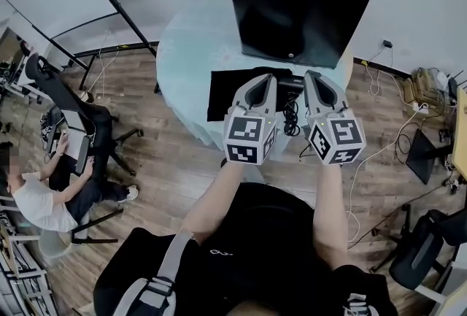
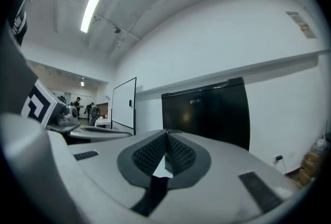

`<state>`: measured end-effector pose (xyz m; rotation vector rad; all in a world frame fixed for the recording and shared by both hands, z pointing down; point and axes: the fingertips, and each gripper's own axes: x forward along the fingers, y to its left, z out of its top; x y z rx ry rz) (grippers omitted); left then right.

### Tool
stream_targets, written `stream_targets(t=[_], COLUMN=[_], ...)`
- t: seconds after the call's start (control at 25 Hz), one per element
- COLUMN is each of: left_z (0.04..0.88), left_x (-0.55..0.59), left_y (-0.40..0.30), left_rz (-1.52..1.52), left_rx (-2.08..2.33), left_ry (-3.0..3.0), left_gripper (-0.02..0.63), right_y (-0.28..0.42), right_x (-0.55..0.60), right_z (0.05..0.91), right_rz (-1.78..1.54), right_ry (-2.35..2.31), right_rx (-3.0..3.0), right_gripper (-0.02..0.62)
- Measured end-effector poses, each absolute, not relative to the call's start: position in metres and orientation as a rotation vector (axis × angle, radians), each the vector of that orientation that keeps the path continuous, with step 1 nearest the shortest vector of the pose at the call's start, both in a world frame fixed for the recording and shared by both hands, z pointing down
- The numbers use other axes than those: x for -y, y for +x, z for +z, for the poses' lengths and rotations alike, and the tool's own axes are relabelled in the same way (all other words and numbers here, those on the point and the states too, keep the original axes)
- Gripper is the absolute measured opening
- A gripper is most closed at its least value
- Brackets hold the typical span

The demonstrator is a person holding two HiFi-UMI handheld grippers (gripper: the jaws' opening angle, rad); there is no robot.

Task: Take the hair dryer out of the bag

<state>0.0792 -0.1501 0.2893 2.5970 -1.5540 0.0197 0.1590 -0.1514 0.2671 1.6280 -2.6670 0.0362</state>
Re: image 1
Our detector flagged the white laptop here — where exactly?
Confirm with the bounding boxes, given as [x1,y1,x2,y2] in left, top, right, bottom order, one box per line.
[58,108,90,177]

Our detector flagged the black grey office chair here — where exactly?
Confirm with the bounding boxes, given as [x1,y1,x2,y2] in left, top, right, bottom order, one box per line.
[371,203,467,290]

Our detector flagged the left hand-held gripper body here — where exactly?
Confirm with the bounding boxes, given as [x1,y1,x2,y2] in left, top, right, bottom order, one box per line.
[223,101,279,166]

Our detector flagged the black fabric bag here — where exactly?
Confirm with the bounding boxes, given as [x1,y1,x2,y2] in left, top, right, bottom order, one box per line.
[206,66,293,123]

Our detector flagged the black mini fridge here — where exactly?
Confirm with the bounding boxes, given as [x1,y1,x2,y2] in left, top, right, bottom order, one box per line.
[222,0,378,70]

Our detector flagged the person's right forearm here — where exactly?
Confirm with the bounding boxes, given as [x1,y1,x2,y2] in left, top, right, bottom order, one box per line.
[312,162,350,272]

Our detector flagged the grey shoulder strap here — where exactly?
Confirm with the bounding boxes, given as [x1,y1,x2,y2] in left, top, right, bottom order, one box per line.
[112,228,195,316]

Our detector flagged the white floor cable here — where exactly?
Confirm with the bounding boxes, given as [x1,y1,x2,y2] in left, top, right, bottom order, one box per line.
[344,102,428,243]

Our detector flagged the round table with pale cloth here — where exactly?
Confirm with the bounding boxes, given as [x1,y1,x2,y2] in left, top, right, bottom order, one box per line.
[155,7,355,163]

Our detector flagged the person's left forearm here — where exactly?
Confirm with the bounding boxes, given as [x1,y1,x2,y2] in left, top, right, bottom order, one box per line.
[181,160,246,247]

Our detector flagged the grey striped strap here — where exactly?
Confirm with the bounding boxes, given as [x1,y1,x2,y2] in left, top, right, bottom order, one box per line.
[341,291,374,316]

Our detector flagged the metal storage shelf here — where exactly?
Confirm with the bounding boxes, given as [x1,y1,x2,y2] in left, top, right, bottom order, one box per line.
[0,196,60,316]

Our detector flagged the light wooden desk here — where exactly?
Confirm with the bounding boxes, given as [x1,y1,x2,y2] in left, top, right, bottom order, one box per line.
[451,85,467,185]

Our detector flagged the tan cardboard box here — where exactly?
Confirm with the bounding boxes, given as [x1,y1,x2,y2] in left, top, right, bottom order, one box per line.
[411,67,443,104]

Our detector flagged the person's black shirt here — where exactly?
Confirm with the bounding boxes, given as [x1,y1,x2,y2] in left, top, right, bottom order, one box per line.
[92,182,399,316]

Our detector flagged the black monitor on floor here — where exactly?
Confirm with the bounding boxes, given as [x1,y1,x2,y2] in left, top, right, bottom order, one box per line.
[405,127,456,185]

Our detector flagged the black hair dryer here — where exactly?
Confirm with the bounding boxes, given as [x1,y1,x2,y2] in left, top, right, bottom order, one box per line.
[277,75,306,137]

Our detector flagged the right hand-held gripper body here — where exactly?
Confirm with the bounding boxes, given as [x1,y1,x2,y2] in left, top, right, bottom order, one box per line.
[305,102,367,166]

